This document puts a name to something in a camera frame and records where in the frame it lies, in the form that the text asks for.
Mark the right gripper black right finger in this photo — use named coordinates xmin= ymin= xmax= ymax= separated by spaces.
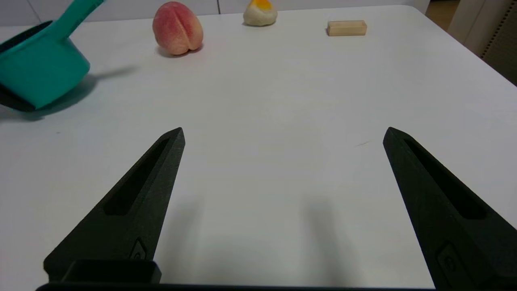
xmin=382 ymin=127 xmax=517 ymax=291

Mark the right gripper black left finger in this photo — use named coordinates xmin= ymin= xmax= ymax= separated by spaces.
xmin=43 ymin=127 xmax=186 ymax=282

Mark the teal saucepan with handle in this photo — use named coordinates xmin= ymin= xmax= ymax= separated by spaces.
xmin=0 ymin=0 xmax=105 ymax=112

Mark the brown perforated panel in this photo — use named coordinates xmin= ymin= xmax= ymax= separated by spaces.
xmin=482 ymin=16 xmax=517 ymax=86

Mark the pink peach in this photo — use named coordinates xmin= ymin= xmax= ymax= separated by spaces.
xmin=152 ymin=1 xmax=204 ymax=56

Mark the small wooden block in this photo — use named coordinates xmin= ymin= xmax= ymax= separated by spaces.
xmin=327 ymin=20 xmax=368 ymax=37

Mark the white bun with orange top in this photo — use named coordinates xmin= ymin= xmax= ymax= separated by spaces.
xmin=243 ymin=0 xmax=278 ymax=27

